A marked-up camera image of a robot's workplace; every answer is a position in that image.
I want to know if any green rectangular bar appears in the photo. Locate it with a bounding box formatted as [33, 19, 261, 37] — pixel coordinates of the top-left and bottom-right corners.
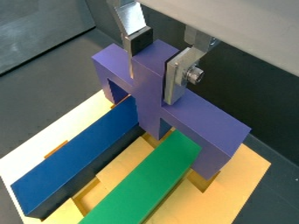
[78, 130, 201, 224]

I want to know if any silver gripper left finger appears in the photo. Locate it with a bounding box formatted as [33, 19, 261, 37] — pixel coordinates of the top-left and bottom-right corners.
[106, 0, 153, 77]

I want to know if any blue rectangular bar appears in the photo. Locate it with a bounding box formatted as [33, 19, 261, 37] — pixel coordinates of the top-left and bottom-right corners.
[11, 97, 142, 220]

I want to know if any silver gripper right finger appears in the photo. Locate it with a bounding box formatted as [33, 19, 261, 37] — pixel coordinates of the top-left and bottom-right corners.
[162, 25, 220, 105]

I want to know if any purple comb-shaped block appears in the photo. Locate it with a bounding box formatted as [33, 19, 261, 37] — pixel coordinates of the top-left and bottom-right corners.
[91, 40, 249, 179]

